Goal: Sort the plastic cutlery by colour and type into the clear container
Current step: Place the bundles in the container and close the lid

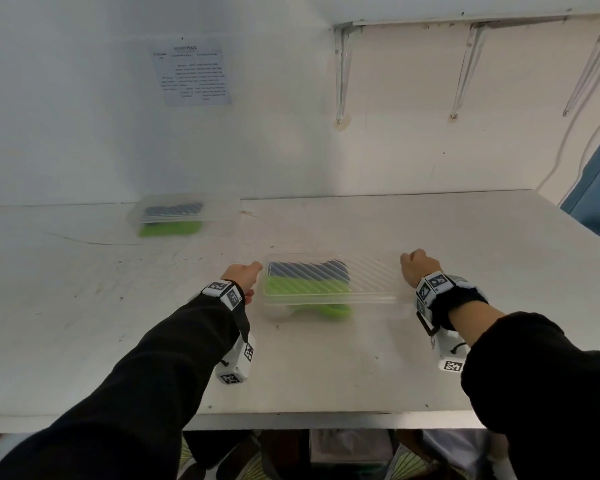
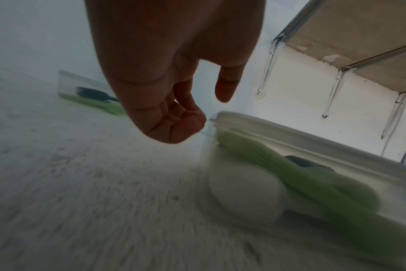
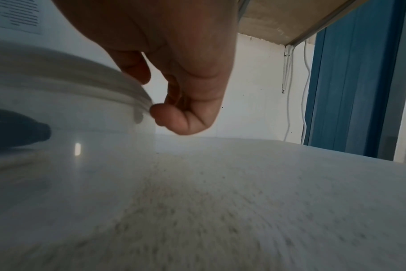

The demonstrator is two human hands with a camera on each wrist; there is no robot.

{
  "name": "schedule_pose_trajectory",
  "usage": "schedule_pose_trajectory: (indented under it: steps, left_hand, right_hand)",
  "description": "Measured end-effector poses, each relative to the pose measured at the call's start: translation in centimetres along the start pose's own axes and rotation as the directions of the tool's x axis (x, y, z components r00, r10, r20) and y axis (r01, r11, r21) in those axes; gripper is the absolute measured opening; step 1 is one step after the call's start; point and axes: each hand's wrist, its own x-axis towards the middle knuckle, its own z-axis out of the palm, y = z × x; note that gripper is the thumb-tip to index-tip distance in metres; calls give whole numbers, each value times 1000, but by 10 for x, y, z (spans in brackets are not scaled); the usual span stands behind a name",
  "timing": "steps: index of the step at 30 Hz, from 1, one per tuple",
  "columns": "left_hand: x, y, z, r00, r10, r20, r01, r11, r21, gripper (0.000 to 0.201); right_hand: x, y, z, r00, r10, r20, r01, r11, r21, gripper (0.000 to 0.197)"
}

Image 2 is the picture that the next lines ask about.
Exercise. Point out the person's left hand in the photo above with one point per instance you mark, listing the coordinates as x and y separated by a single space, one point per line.
173 39

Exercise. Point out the stack of green forks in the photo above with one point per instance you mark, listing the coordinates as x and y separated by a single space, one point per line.
99 104

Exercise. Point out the clear plastic container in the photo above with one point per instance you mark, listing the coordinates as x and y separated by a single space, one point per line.
323 172
72 84

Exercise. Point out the clear plastic container lid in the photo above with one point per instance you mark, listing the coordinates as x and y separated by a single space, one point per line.
306 137

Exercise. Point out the stack of black spoons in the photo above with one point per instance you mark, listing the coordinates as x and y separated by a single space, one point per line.
306 162

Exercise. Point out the metal wall bracket frame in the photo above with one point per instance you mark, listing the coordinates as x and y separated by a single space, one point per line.
357 53

